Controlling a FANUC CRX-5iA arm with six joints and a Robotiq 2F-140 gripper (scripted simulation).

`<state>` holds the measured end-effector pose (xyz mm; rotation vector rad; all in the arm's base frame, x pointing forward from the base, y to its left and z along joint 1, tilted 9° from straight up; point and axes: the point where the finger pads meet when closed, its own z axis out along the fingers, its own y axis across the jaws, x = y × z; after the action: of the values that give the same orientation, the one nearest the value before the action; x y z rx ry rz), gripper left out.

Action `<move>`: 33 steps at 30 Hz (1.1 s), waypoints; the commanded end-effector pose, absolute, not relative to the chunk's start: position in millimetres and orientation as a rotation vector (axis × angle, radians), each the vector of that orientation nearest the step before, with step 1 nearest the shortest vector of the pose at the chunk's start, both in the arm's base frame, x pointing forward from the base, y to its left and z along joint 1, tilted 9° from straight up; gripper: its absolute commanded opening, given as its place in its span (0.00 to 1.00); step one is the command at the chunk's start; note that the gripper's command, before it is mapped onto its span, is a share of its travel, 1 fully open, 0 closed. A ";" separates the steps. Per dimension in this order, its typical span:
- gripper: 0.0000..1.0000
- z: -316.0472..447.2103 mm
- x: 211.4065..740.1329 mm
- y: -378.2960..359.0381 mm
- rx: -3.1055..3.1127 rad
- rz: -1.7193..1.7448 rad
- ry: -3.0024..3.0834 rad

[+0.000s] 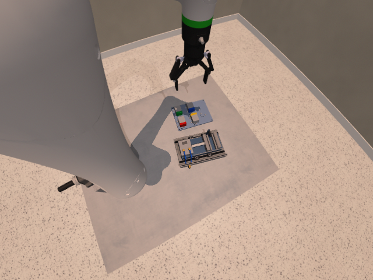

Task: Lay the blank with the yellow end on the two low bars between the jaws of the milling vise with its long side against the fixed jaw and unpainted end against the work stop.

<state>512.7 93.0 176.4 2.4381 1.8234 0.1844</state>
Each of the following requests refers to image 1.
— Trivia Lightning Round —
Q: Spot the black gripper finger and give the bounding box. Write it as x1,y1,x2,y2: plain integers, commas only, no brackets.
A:
169,55,193,91
196,50,214,84

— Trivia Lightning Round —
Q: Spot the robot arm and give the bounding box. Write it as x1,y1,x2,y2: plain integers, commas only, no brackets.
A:
0,0,217,198

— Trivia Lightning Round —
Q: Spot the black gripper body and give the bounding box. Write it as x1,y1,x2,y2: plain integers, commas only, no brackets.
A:
183,42,205,67

